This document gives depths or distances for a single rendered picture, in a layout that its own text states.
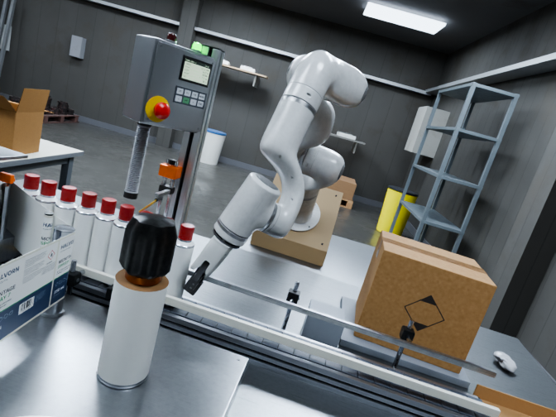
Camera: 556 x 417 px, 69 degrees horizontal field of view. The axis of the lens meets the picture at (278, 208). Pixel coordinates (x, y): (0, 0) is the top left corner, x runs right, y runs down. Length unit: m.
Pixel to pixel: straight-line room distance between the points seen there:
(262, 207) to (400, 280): 0.47
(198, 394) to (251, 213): 0.37
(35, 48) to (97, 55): 1.37
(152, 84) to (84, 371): 0.60
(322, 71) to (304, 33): 7.94
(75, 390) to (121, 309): 0.16
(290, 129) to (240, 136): 7.98
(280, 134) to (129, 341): 0.52
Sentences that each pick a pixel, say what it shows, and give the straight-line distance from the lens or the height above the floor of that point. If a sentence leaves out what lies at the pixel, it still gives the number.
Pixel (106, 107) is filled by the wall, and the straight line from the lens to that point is 9.87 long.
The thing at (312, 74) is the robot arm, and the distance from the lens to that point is 0.98.
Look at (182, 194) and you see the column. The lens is 1.11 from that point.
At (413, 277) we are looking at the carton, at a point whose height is 1.07.
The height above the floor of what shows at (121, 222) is 1.05.
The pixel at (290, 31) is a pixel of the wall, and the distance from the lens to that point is 8.94.
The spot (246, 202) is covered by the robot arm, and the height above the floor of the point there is 1.19.
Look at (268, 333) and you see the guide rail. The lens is 0.97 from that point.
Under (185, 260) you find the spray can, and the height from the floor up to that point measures 1.01.
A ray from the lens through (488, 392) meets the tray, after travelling 1.27.
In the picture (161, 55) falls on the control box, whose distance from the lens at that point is 0.99.
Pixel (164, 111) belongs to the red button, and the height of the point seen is 1.33.
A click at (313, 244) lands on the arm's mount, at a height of 0.91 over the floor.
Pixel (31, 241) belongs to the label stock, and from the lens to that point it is 1.08.
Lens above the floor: 1.40
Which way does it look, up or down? 13 degrees down
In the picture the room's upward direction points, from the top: 16 degrees clockwise
